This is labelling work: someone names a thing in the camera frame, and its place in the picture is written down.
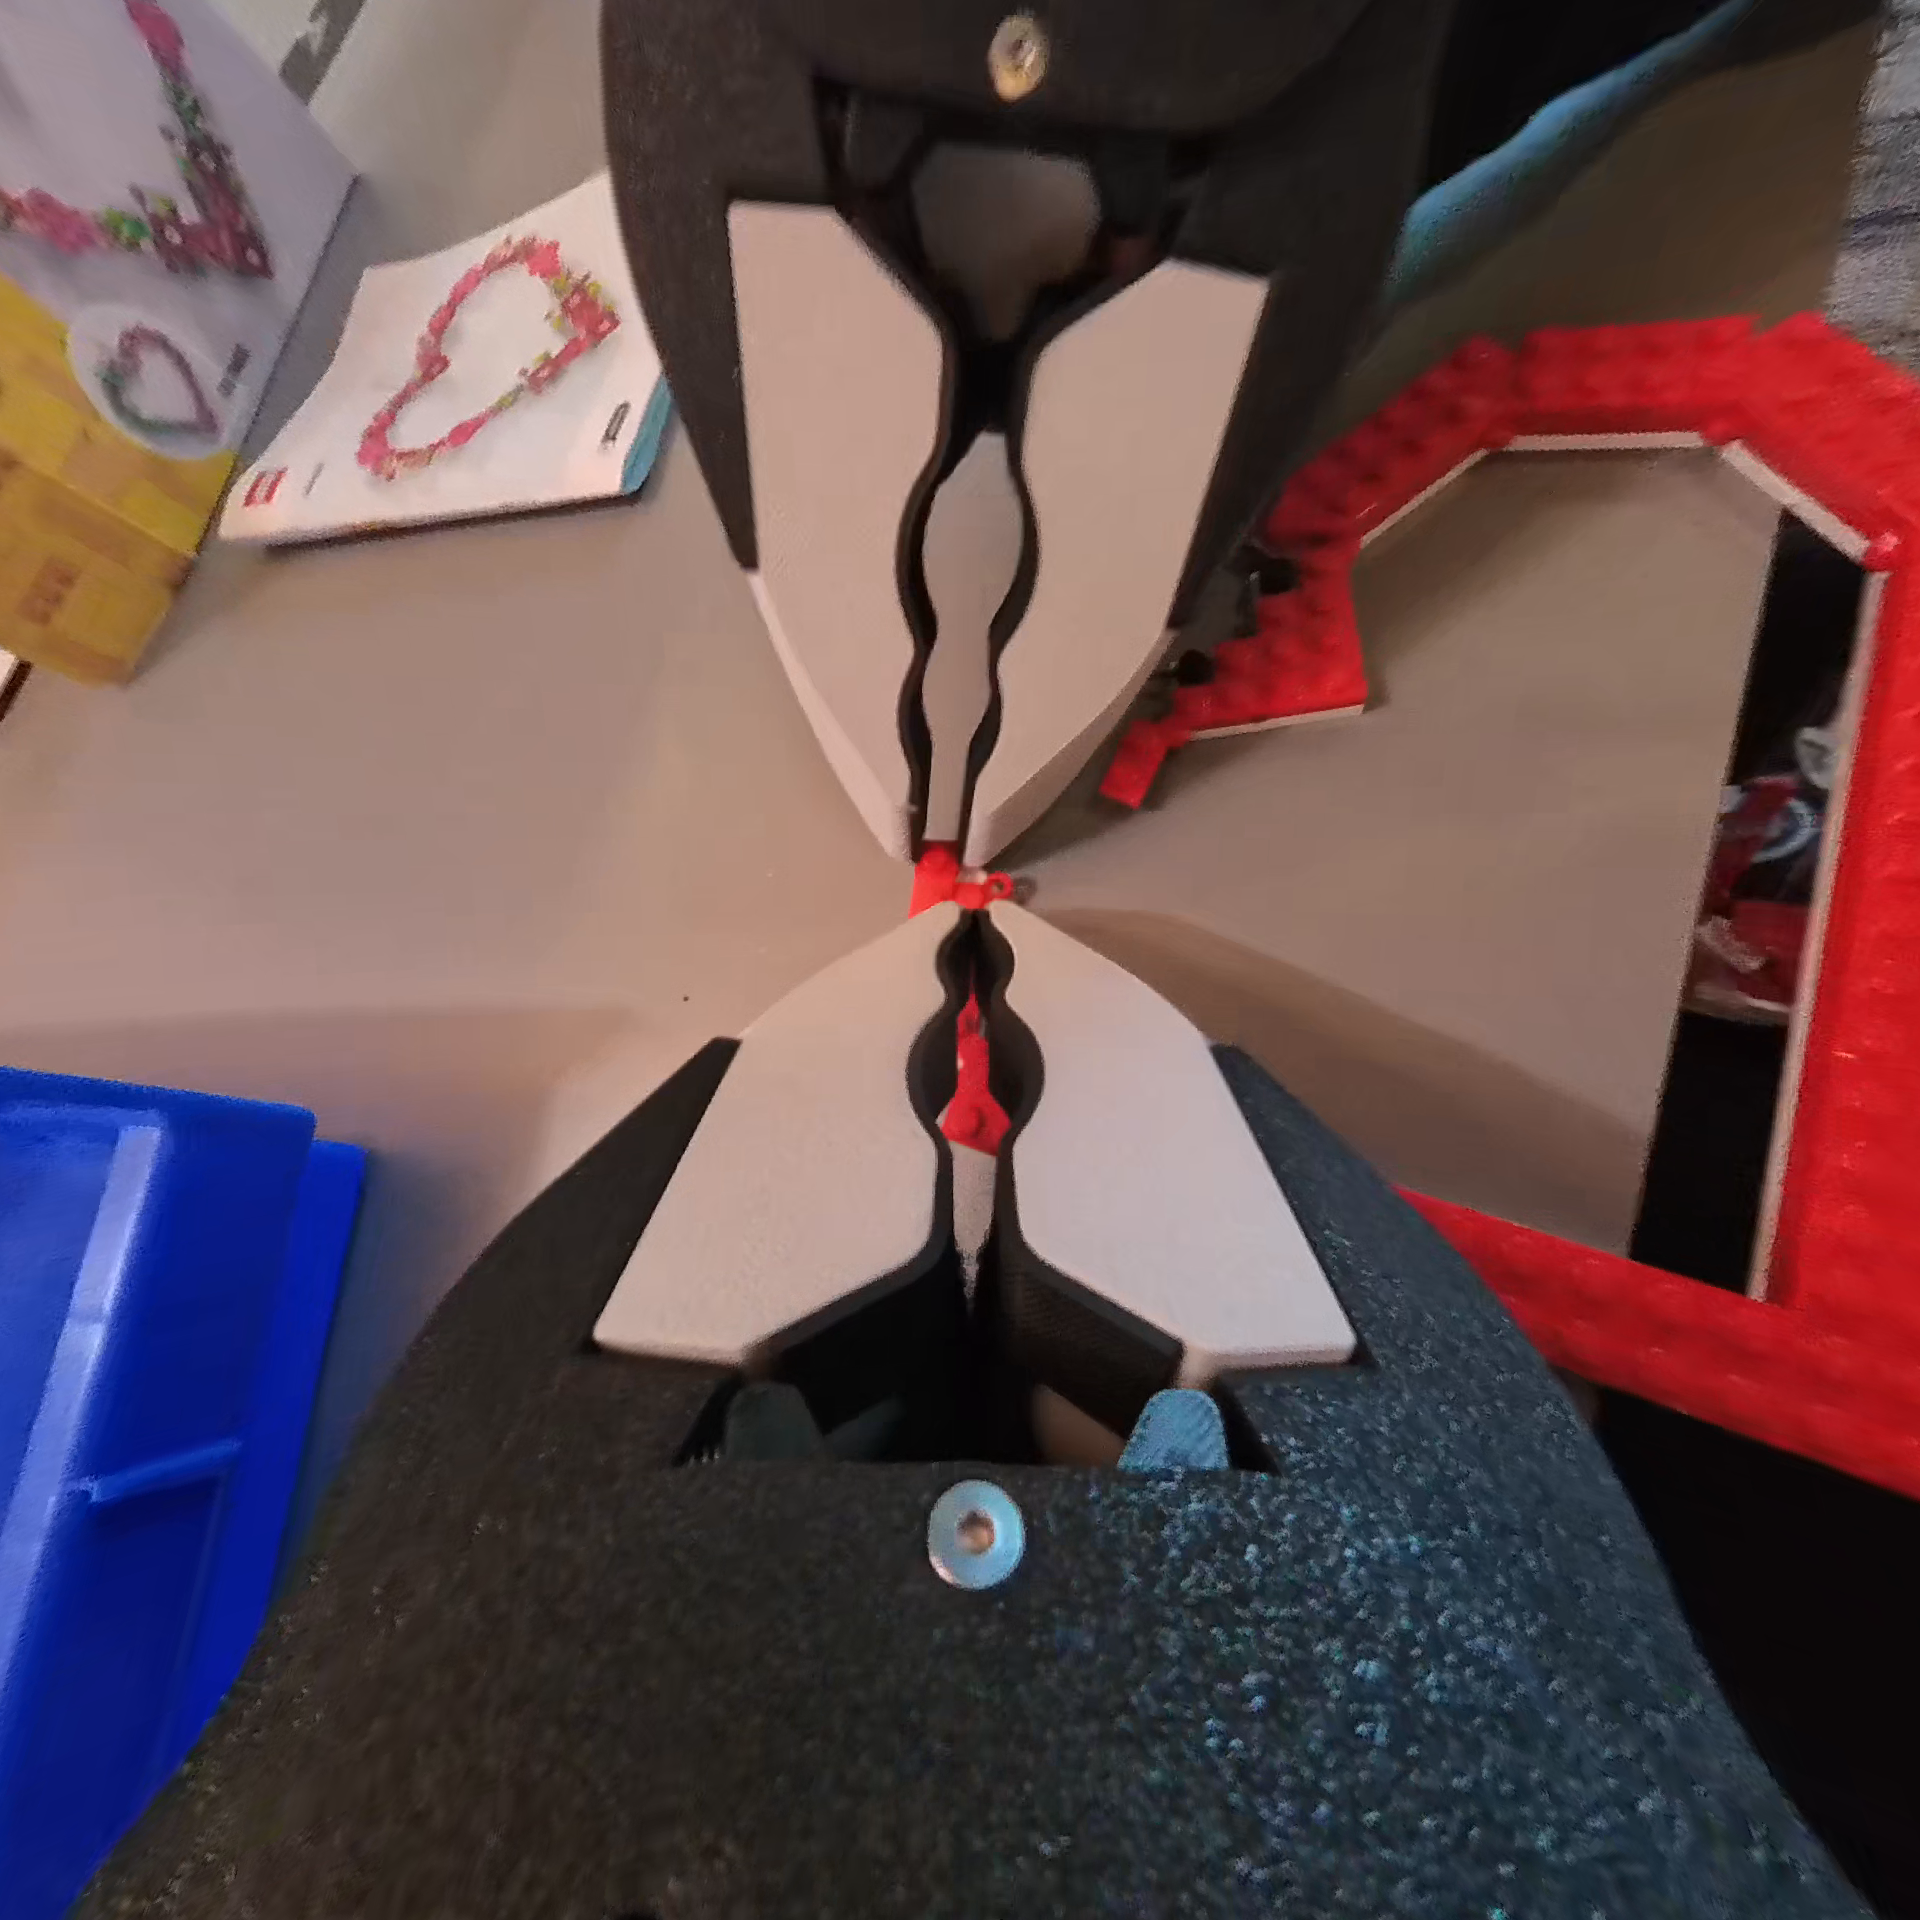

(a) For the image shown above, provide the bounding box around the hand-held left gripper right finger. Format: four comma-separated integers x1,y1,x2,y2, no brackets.
983,909,1363,1394

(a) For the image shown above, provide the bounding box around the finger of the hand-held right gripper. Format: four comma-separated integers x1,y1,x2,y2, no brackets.
729,201,966,860
959,255,1274,866

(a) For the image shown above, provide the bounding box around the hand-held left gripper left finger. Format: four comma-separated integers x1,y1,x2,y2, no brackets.
592,909,981,1370

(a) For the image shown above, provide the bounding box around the small red brick piece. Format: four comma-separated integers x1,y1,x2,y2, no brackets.
907,843,1033,1154

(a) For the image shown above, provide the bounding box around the red brick heart frame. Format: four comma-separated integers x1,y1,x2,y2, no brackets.
1103,315,1920,1499

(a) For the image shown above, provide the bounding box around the heart print instruction booklet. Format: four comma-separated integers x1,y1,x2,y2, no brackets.
218,168,676,548

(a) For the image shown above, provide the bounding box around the yellow and white toy box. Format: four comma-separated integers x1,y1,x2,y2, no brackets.
0,0,359,687

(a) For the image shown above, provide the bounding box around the blue plastic bin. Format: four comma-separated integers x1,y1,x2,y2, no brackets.
0,1066,371,1920

